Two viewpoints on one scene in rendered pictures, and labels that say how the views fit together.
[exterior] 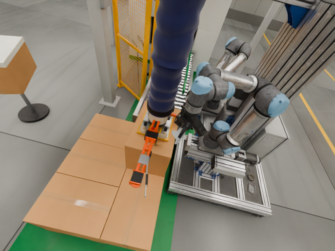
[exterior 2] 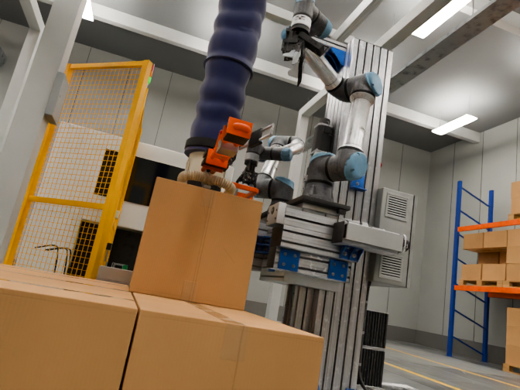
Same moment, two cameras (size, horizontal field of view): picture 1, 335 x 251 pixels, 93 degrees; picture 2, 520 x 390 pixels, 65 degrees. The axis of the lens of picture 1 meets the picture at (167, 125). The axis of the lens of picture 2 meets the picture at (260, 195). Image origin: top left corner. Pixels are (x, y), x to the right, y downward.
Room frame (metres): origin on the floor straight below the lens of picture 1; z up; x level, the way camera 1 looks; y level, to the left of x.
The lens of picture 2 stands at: (-0.77, 0.31, 0.61)
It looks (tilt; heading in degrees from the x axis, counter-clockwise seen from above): 13 degrees up; 345
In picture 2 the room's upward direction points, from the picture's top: 10 degrees clockwise
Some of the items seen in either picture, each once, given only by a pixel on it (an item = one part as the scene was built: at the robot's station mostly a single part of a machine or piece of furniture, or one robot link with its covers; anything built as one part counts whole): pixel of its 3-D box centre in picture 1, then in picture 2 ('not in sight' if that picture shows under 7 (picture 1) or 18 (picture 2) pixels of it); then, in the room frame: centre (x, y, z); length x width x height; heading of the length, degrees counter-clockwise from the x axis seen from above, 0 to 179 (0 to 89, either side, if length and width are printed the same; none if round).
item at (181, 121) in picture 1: (187, 117); (295, 43); (0.55, -0.08, 1.55); 0.09 x 0.08 x 0.12; 60
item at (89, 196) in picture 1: (117, 173); (83, 351); (0.66, 0.39, 0.34); 1.20 x 1.00 x 0.40; 1
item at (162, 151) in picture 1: (154, 137); (189, 248); (0.97, 0.10, 0.74); 0.60 x 0.40 x 0.40; 0
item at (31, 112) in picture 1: (24, 97); not in sight; (1.36, 2.05, 0.31); 0.40 x 0.40 x 0.62
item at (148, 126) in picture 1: (147, 119); not in sight; (0.98, 0.20, 0.97); 0.34 x 0.10 x 0.05; 0
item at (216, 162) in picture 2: (151, 136); (215, 160); (0.73, 0.10, 1.07); 0.10 x 0.08 x 0.06; 90
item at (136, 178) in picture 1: (136, 178); (236, 131); (0.38, 0.10, 1.07); 0.08 x 0.07 x 0.05; 0
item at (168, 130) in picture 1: (166, 124); not in sight; (0.99, 0.01, 0.97); 0.34 x 0.10 x 0.05; 0
